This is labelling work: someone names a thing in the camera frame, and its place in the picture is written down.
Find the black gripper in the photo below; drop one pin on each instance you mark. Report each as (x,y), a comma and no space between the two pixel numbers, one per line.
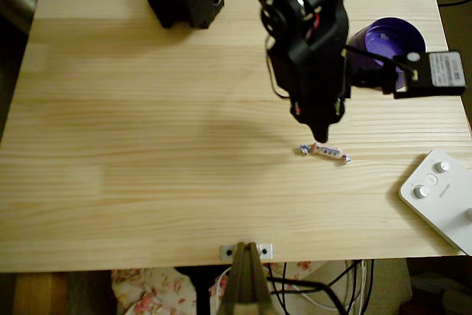
(318,113)

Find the black camera with mount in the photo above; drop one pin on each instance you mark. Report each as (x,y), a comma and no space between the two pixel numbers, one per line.
(424,79)

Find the white control box with knobs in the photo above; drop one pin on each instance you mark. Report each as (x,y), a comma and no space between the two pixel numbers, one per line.
(442,211)

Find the floral patterned cloth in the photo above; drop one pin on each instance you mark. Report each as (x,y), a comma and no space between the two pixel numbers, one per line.
(147,293)

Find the metal table clamp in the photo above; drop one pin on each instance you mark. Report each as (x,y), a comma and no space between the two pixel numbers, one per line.
(245,285)

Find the black post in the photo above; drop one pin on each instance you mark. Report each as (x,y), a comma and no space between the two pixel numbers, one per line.
(202,300)

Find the white blue candy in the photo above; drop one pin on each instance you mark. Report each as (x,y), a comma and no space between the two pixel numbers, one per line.
(326,151)

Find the grey metal bracket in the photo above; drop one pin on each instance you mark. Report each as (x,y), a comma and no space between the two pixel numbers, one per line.
(225,252)

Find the purple bowl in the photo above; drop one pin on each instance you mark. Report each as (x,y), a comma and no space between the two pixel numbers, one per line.
(391,34)

